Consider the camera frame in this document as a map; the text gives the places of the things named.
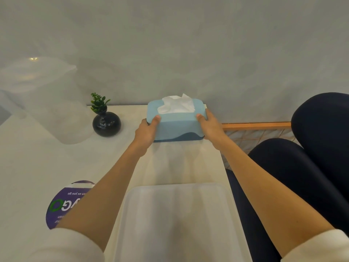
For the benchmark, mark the blue tissue box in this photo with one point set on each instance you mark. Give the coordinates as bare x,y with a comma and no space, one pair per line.
177,125

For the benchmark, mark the translucent plastic tray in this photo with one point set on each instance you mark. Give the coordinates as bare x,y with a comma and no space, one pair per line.
177,223

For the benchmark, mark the black round vase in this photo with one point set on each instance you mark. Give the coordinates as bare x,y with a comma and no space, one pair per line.
106,124

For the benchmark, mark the person's left hand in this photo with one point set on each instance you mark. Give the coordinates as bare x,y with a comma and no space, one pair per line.
144,135

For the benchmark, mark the person's right thumb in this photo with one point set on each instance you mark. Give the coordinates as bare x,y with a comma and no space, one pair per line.
201,119

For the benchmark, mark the dark blue chair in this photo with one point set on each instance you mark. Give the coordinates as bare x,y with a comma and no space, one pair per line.
305,166

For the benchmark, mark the person's left forearm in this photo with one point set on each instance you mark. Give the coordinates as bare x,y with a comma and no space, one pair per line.
105,192

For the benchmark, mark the small green plant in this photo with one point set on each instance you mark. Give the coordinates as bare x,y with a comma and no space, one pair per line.
98,103

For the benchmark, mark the white tissue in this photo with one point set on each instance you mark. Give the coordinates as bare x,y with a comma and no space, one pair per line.
176,104

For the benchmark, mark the person's right hand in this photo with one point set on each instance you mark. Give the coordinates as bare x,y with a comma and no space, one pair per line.
212,131

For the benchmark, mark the person's right forearm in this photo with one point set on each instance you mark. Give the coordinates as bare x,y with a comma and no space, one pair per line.
268,193

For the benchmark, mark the person's left thumb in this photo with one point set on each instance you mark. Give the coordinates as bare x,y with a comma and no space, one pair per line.
156,121

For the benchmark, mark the round purple sticker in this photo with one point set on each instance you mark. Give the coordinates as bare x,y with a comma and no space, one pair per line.
58,206

